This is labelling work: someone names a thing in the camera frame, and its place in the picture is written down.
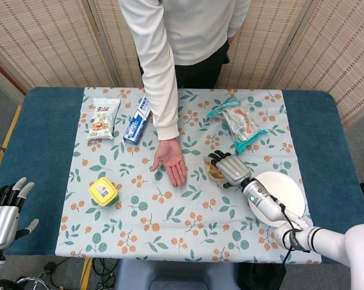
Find person's bare hand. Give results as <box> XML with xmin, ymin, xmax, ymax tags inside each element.
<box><xmin>149</xmin><ymin>138</ymin><xmax>187</xmax><ymax>187</ymax></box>

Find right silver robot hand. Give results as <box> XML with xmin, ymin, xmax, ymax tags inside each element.
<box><xmin>208</xmin><ymin>150</ymin><xmax>252</xmax><ymax>190</ymax></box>

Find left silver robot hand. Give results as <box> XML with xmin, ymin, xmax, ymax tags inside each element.
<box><xmin>0</xmin><ymin>177</ymin><xmax>40</xmax><ymax>250</ymax></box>

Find orange snack cup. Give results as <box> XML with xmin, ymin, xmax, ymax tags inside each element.
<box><xmin>203</xmin><ymin>159</ymin><xmax>227</xmax><ymax>182</ymax></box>

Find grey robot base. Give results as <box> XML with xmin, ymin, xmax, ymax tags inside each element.
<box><xmin>114</xmin><ymin>259</ymin><xmax>240</xmax><ymax>290</ymax></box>

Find blue white toothpaste box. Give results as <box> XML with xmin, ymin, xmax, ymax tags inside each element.
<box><xmin>123</xmin><ymin>94</ymin><xmax>152</xmax><ymax>144</ymax></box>

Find teal packaged food bag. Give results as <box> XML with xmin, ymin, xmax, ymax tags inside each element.
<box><xmin>206</xmin><ymin>96</ymin><xmax>268</xmax><ymax>154</ymax></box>

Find white paper plate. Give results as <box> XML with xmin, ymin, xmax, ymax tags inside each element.
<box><xmin>247</xmin><ymin>171</ymin><xmax>307</xmax><ymax>228</ymax></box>

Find person's white sleeved arm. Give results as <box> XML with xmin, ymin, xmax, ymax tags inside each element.
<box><xmin>118</xmin><ymin>0</ymin><xmax>180</xmax><ymax>141</ymax></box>

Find floral leaf print tablecloth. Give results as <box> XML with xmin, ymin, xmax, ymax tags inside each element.
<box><xmin>54</xmin><ymin>87</ymin><xmax>323</xmax><ymax>265</ymax></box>

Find yellow lidded green container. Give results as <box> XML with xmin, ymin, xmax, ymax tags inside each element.
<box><xmin>88</xmin><ymin>176</ymin><xmax>120</xmax><ymax>208</ymax></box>

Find peanut snack bag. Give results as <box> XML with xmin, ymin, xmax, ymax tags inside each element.
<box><xmin>86</xmin><ymin>97</ymin><xmax>122</xmax><ymax>141</ymax></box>

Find dark blue table cover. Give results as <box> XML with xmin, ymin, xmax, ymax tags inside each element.
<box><xmin>0</xmin><ymin>86</ymin><xmax>364</xmax><ymax>265</ymax></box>

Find black bag under table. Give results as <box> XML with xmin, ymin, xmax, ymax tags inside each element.
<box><xmin>238</xmin><ymin>262</ymin><xmax>287</xmax><ymax>290</ymax></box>

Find person's torso white top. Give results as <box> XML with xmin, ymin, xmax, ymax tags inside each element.
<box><xmin>157</xmin><ymin>0</ymin><xmax>252</xmax><ymax>89</ymax></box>

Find woven bamboo folding screen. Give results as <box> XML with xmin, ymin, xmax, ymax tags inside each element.
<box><xmin>0</xmin><ymin>0</ymin><xmax>364</xmax><ymax>127</ymax></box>

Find chrome metal ring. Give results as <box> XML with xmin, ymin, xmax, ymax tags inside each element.
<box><xmin>15</xmin><ymin>275</ymin><xmax>51</xmax><ymax>290</ymax></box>

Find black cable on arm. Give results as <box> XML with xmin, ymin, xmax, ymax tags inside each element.
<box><xmin>271</xmin><ymin>195</ymin><xmax>312</xmax><ymax>270</ymax></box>

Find black floor cables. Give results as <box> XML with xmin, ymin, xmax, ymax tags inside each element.
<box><xmin>33</xmin><ymin>258</ymin><xmax>120</xmax><ymax>290</ymax></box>

